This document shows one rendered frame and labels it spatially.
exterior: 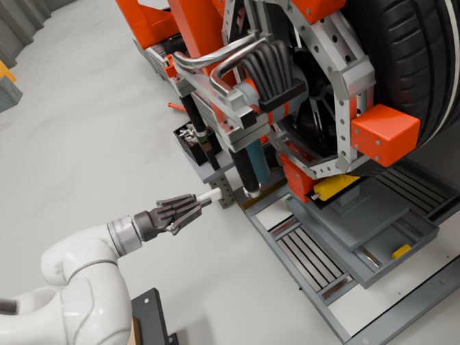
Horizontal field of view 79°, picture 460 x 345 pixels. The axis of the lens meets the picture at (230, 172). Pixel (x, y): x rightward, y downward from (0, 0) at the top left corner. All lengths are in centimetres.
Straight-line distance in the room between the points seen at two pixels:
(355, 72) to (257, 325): 106
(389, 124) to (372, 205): 73
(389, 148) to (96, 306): 60
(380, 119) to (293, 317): 94
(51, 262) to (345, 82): 69
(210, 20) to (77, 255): 82
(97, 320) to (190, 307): 91
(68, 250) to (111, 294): 15
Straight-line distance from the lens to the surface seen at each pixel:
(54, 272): 72
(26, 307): 108
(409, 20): 60
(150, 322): 118
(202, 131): 91
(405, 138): 59
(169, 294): 155
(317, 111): 88
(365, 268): 122
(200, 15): 106
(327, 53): 56
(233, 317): 137
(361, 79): 57
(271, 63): 54
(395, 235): 130
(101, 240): 70
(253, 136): 56
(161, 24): 303
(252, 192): 65
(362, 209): 126
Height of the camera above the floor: 125
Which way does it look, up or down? 42 degrees down
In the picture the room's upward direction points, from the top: 25 degrees counter-clockwise
